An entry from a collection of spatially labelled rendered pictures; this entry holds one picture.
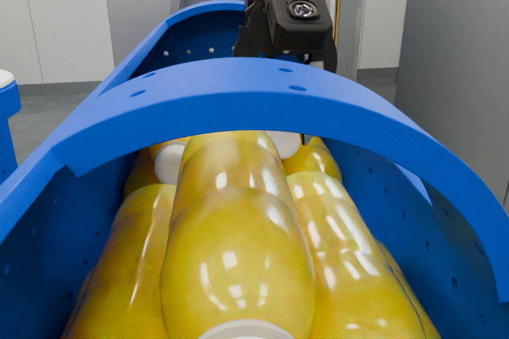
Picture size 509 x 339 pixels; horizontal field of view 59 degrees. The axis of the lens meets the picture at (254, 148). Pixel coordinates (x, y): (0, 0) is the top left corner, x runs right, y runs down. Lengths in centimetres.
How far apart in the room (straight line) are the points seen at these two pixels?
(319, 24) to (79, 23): 460
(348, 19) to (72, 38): 398
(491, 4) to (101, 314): 225
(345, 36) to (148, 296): 106
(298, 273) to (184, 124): 7
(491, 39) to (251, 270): 221
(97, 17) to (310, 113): 473
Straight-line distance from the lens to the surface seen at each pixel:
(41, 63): 505
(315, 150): 50
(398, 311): 22
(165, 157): 42
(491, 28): 235
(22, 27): 502
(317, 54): 44
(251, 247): 17
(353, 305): 21
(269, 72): 20
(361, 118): 18
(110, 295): 23
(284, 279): 17
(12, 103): 116
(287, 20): 35
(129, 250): 26
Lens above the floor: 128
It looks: 22 degrees down
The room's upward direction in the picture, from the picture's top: straight up
